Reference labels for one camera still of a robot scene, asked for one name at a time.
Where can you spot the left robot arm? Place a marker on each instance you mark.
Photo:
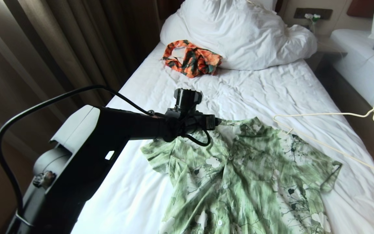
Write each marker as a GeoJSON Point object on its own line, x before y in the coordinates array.
{"type": "Point", "coordinates": [109, 136]}

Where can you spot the bed with white sheet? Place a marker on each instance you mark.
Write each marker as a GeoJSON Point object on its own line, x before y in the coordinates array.
{"type": "Point", "coordinates": [255, 94]}
{"type": "Point", "coordinates": [359, 65]}

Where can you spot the green patterned shirt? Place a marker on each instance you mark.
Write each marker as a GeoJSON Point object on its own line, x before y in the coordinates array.
{"type": "Point", "coordinates": [239, 182]}

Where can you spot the orange floral garment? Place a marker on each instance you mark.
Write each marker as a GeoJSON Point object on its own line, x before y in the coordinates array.
{"type": "Point", "coordinates": [200, 61]}

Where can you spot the white duvet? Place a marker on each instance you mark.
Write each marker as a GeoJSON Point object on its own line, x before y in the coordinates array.
{"type": "Point", "coordinates": [239, 32]}

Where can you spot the brown curtain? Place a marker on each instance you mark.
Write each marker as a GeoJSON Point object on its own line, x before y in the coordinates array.
{"type": "Point", "coordinates": [60, 48]}

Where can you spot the white flowers on nightstand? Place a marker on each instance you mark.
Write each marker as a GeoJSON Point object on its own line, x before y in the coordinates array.
{"type": "Point", "coordinates": [309, 16]}

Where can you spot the brown padded headboard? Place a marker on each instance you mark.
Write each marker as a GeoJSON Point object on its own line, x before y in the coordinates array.
{"type": "Point", "coordinates": [362, 8]}

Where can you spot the dark wall socket panel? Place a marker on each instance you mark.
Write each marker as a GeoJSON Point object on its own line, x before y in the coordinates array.
{"type": "Point", "coordinates": [300, 13]}

